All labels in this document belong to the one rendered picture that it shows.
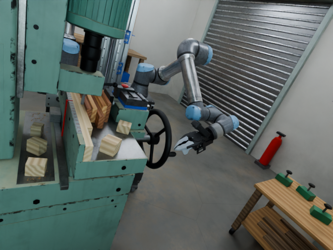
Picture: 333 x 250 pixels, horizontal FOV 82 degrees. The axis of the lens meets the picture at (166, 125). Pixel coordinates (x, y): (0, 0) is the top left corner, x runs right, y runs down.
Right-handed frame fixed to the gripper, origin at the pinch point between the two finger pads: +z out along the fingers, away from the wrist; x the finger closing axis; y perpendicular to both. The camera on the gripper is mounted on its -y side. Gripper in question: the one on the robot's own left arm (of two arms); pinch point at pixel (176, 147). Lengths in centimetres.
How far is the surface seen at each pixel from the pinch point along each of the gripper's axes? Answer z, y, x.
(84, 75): 24.6, -40.3, 7.6
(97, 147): 29.7, -24.5, -8.1
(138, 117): 11.3, -17.3, 8.4
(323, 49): -273, 44, 79
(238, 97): -212, 130, 159
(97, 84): 22.0, -36.5, 7.6
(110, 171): 29.0, -19.4, -14.6
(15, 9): 33, -60, 1
